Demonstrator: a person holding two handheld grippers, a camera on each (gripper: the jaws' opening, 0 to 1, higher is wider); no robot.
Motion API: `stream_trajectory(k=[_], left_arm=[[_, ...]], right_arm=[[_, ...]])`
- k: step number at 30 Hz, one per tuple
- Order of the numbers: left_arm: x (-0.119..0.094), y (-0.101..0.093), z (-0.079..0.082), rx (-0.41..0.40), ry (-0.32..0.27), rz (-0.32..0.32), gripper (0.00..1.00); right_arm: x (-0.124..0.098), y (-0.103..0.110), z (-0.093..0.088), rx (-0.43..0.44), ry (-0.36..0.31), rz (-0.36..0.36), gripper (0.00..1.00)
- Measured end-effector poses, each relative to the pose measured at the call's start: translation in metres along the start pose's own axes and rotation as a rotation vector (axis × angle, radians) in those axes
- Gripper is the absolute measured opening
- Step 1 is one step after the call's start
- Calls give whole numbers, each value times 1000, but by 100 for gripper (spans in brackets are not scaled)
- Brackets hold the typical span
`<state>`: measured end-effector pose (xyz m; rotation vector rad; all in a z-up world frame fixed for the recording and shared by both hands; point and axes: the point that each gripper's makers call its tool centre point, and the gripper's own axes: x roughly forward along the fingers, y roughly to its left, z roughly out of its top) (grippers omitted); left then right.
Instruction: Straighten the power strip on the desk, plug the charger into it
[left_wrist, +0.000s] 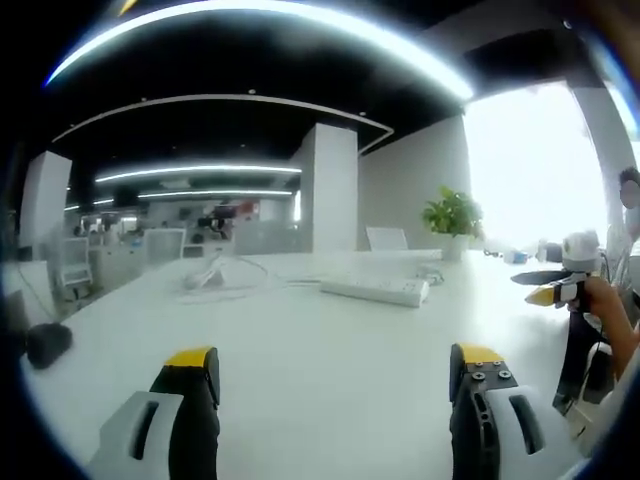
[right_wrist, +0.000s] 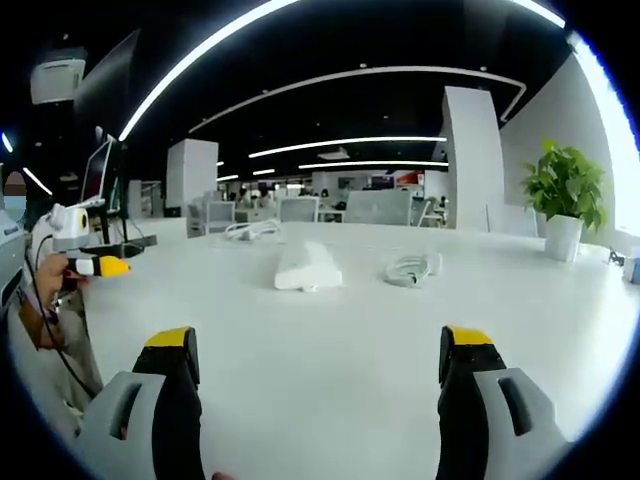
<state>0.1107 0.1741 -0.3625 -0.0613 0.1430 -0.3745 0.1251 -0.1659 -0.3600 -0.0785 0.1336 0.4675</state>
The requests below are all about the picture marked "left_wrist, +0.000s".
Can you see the person's right hand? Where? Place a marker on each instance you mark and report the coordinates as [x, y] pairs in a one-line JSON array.
[[597, 300]]

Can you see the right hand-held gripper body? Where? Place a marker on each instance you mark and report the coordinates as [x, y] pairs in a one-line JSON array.
[[580, 255]]

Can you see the black round object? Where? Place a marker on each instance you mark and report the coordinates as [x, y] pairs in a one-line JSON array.
[[47, 345]]

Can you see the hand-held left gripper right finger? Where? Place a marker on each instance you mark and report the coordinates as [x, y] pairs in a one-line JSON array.
[[492, 425]]

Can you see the white board stand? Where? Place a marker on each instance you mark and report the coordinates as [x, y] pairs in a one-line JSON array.
[[387, 239]]

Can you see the white chair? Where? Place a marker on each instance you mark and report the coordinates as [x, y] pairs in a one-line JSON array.
[[165, 245], [74, 262]]

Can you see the potted green plant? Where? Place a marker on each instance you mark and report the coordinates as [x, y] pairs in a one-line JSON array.
[[454, 220]]

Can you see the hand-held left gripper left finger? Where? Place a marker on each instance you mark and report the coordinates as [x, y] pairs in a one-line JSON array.
[[165, 425]]

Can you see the white desk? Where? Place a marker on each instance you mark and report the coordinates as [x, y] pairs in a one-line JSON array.
[[310, 345]]

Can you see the white power strip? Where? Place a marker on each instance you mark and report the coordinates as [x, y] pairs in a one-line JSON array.
[[375, 288]]

